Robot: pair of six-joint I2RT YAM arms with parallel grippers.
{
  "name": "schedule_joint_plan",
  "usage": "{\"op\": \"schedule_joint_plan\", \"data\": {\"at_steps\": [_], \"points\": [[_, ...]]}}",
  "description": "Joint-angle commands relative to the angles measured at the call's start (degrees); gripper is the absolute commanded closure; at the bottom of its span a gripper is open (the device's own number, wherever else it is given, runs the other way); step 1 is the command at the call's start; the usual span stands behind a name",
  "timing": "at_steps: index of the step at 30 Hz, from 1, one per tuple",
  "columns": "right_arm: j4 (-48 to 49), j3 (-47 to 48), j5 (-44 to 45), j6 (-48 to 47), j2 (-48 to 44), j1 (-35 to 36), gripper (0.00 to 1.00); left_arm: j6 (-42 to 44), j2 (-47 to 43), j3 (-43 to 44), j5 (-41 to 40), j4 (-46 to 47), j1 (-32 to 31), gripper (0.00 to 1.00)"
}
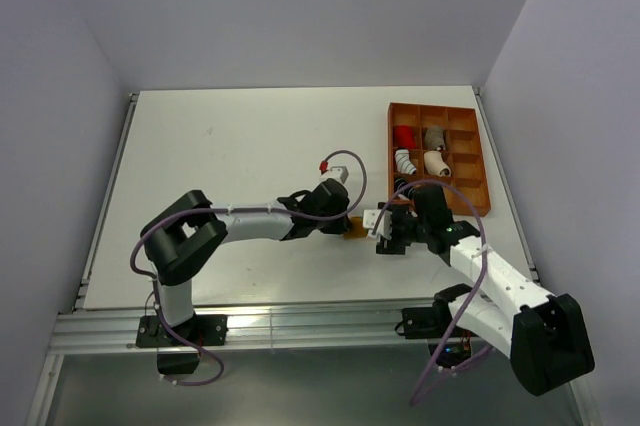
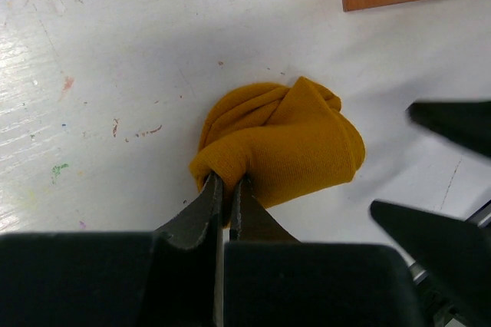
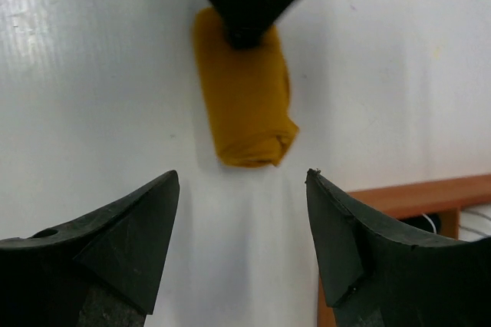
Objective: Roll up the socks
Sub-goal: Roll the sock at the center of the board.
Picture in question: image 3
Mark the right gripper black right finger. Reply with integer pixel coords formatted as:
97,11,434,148
305,167,491,327

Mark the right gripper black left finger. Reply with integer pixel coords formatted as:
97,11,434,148
1,170,180,327

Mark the mustard yellow sock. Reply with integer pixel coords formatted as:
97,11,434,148
192,8,298,168

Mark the orange compartment tray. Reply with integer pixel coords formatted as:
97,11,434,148
316,173,491,327

